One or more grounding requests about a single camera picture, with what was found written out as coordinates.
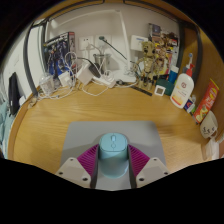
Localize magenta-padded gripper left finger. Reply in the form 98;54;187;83
55;143;101;189

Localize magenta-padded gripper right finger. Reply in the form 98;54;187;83
126;143;172;189

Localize light blue computer mouse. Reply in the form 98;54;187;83
98;132;129;179

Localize grey mouse pad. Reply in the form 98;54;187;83
59;120;167;191

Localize white plastic cup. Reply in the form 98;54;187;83
204;138;221;160

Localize white printed mug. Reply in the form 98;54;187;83
199;109;219;139

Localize teal bed blanket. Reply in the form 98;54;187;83
0;99;14;158

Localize small white desk clock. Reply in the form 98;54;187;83
153;84;167;98

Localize black pen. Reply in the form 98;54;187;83
129;85;154;97

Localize dark green box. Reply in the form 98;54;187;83
156;78;175;97

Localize white pump lotion bottle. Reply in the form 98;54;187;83
169;53;195;109

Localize red yellow snack can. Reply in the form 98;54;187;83
192;78;220;124

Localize clear domed white device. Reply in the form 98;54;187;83
39;73;55;96

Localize white multi-port charger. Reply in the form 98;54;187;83
58;70;72;88

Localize black bag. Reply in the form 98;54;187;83
7;71;22;117

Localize white power strip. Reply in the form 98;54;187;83
91;74;117;89

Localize white power adapter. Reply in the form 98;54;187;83
76;63;94;86

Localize brown tree figurine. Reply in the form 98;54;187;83
133;40;160;91

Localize metal cup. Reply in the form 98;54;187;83
93;53;112;73

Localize robot model kit box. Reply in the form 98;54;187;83
42;31;76;79

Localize colourful printed box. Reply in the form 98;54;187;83
148;22;179;76

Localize white desk lamp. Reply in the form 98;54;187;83
49;9;138;84

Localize white cable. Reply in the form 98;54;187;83
34;51;118;99

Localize grey metal shelf frame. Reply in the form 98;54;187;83
22;0;204;98

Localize white wall-mounted box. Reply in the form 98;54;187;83
129;34;149;52

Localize white wall socket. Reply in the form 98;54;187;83
94;34;113;48
78;35;95;52

